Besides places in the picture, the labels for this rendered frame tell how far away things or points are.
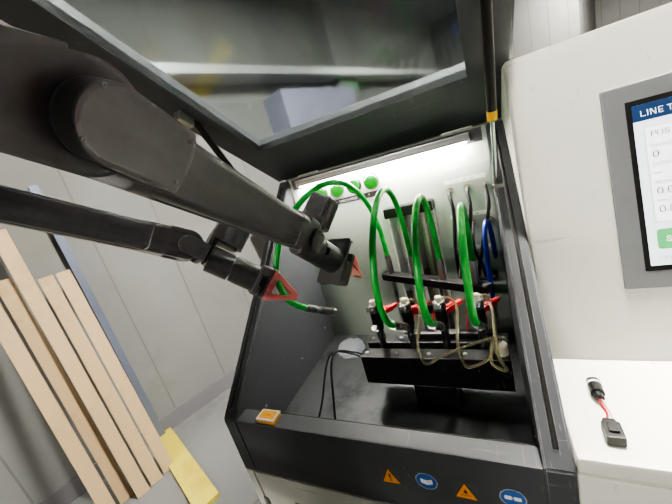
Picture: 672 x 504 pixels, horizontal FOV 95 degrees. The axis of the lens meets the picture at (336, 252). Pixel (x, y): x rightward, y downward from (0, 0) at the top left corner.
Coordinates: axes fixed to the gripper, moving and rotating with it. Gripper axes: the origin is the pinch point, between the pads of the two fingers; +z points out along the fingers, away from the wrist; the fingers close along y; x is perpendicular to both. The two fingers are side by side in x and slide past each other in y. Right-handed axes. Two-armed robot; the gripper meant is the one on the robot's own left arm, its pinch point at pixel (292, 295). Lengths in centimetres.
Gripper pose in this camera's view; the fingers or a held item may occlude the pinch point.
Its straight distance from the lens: 71.3
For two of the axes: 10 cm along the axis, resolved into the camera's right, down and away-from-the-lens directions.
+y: -3.4, 0.6, 9.4
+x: -3.9, 9.0, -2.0
